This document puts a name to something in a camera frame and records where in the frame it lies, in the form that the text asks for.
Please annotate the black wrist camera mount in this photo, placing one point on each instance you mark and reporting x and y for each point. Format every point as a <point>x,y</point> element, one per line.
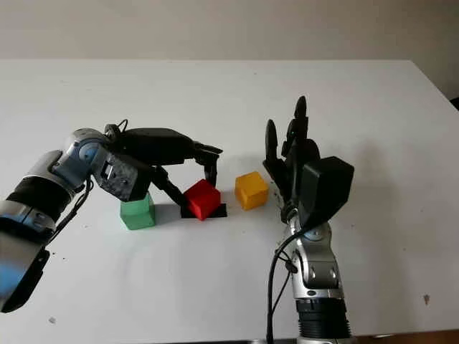
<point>123,179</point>
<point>328,186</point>

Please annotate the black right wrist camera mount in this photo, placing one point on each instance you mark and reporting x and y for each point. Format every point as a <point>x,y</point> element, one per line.
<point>328,186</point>

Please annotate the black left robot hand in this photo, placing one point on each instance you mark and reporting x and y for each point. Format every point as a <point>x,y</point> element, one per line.
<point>157,145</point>

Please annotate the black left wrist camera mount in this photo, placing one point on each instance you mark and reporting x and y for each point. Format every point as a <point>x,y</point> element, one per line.
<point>123,179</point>

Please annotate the red cube block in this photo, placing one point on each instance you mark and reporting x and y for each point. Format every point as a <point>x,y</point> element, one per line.
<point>202,200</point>

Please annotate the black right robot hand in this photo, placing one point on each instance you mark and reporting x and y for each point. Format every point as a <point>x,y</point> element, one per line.
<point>292,168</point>

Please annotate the yellow cube block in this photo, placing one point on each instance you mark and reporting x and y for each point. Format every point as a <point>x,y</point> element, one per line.
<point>251,190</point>

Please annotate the black tape rectangle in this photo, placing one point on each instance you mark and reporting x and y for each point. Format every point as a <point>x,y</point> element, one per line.
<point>219,212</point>

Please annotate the green cube block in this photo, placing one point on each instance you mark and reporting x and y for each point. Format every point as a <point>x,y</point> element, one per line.
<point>138,213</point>

